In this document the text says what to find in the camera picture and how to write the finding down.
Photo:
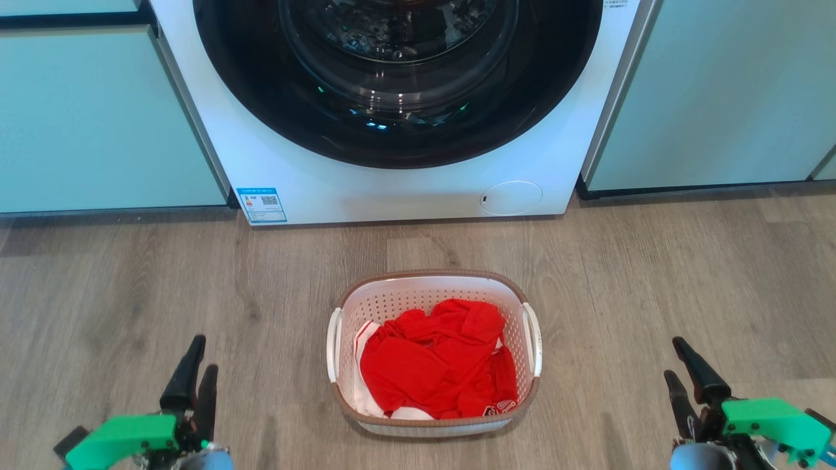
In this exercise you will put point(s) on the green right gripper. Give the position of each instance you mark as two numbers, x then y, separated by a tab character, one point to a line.
771	421

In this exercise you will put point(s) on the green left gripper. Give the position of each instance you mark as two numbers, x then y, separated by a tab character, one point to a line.
124	440

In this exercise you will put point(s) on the white brown-rimmed laundry basket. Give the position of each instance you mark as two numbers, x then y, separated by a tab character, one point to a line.
405	294

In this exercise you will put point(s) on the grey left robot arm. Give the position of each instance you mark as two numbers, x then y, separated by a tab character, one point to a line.
212	459

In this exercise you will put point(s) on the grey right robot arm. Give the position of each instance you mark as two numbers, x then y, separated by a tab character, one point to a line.
695	458

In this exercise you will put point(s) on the white garment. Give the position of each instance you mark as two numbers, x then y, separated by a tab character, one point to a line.
361	395

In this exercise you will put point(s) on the blue energy label sticker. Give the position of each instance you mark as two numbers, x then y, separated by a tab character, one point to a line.
261	205

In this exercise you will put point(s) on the red garment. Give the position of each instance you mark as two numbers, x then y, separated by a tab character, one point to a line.
424	365

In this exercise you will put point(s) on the white washing machine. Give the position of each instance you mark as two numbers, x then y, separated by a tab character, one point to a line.
294	176

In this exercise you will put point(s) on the round white filter cover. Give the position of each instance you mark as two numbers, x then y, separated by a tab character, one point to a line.
511	198

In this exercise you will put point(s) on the large pale green cabinet door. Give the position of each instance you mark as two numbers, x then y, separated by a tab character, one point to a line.
98	117

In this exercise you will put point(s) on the black round washer door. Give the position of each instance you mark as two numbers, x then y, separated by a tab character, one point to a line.
261	98

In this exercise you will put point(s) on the tall pale green cabinet panel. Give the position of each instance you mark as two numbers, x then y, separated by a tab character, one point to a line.
718	91

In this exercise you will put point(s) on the pale green cabinet drawer front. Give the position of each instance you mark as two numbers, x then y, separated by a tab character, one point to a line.
65	5

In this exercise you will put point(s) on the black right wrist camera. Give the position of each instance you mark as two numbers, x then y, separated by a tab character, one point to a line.
821	419

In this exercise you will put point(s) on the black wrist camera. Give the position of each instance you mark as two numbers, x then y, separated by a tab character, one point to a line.
821	419
68	442

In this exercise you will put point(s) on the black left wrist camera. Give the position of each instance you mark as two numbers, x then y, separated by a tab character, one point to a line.
68	442

